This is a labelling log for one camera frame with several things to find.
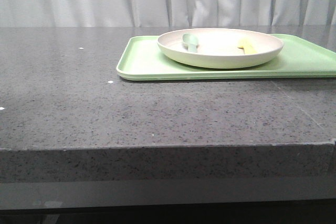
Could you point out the light green plastic tray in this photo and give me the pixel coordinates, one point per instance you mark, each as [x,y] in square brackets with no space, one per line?
[142,60]

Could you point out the grey-green plastic spoon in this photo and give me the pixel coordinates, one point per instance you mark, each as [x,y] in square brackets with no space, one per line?
[190,42]

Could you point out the grey pleated curtain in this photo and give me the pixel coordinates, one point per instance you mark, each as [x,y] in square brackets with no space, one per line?
[163,13]

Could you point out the beige round plate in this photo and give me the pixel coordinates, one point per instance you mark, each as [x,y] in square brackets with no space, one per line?
[217,48]

